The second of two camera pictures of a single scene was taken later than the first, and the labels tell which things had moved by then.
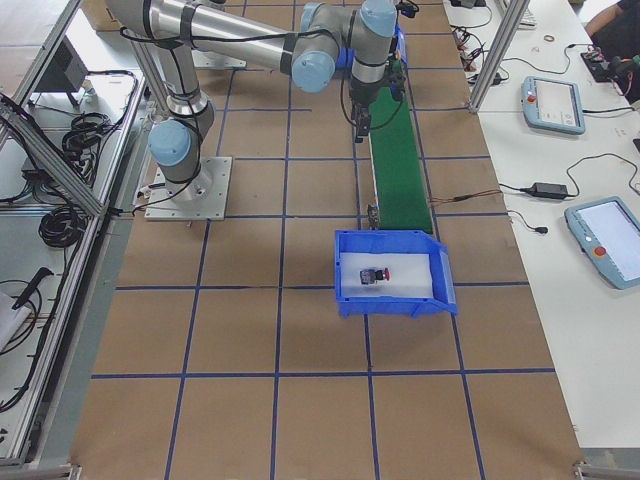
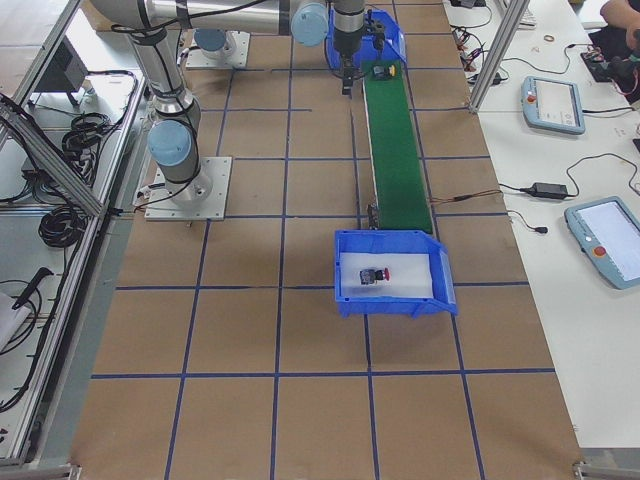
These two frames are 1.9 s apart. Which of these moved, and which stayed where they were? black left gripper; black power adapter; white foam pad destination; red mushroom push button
Moved: black left gripper
Stayed: black power adapter; white foam pad destination; red mushroom push button
